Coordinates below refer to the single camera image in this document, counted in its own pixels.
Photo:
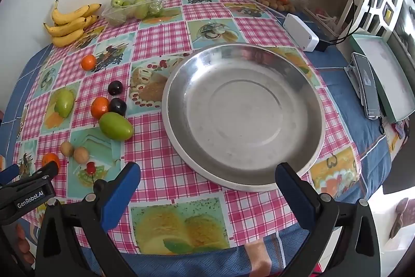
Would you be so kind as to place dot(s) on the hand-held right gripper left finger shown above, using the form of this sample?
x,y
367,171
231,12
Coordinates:
x,y
120,196

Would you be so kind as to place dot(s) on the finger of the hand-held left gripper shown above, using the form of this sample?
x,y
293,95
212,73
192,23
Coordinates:
x,y
48,170
8,173

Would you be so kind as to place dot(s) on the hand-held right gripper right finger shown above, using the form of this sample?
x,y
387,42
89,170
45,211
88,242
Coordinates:
x,y
295,196

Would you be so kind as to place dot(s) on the orange mandarin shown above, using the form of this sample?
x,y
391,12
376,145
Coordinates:
x,y
48,158
88,62
100,107

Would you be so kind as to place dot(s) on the brown longan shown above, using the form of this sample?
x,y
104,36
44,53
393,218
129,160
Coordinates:
x,y
66,148
81,155

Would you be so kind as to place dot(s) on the dark red cherry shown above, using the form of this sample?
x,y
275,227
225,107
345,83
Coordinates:
x,y
90,168

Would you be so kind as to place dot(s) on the green mango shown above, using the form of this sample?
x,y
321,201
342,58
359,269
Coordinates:
x,y
64,103

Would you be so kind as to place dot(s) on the green jujube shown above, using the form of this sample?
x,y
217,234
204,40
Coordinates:
x,y
115,126

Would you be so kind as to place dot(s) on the dark purple plum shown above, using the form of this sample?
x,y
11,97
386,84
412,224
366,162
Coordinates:
x,y
117,106
115,87

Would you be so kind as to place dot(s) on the stainless steel basin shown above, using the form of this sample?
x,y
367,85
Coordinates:
x,y
243,108

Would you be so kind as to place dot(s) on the bag of green fruits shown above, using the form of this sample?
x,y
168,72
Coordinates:
x,y
108,17

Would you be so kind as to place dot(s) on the person's left hand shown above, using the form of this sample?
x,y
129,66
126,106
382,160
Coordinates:
x,y
24,243

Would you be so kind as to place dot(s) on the pink checked printed tablecloth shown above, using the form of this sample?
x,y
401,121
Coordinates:
x,y
168,166

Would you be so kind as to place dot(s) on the brown slipper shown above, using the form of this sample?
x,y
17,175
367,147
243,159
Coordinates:
x,y
400,215

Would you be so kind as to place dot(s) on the small black loop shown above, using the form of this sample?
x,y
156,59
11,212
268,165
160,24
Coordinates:
x,y
381,127

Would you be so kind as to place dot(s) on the phone on white stand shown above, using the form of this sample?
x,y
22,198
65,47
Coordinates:
x,y
351,75

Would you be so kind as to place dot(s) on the yellow banana bunch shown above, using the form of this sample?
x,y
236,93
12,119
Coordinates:
x,y
68,32

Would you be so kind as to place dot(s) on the black power adapter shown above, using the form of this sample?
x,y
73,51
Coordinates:
x,y
322,43

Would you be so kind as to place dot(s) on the green cardboard box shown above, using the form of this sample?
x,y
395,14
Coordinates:
x,y
385,69

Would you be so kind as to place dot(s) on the white plastic device box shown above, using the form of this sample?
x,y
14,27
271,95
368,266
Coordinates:
x,y
300,32

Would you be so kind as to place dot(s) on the white plastic bag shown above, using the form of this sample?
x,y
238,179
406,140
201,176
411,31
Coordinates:
x,y
326,20

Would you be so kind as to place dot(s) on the heap of small green jujubes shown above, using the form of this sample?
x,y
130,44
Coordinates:
x,y
141,9

